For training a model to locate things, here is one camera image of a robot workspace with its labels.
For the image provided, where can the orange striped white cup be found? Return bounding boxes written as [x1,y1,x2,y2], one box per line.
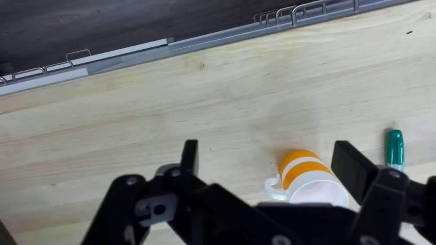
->
[265,149,352,210]

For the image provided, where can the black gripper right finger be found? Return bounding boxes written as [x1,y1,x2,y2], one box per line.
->
[332,141,436,245]

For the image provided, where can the green marker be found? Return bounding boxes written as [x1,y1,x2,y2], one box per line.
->
[386,128,406,173]

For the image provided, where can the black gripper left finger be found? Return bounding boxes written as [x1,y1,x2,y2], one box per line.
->
[81,139,274,245]

